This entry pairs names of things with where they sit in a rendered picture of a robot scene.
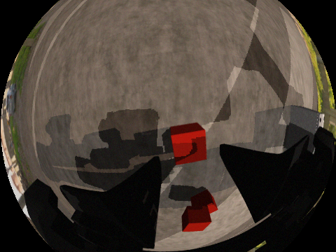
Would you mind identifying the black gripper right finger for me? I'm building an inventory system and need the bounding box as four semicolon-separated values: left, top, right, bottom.
219;135;310;223

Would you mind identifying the red cube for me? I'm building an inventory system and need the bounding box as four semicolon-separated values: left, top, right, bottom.
181;205;212;232
190;190;218;213
171;122;207;165

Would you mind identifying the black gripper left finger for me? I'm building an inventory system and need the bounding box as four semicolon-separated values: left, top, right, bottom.
59;156;162;249

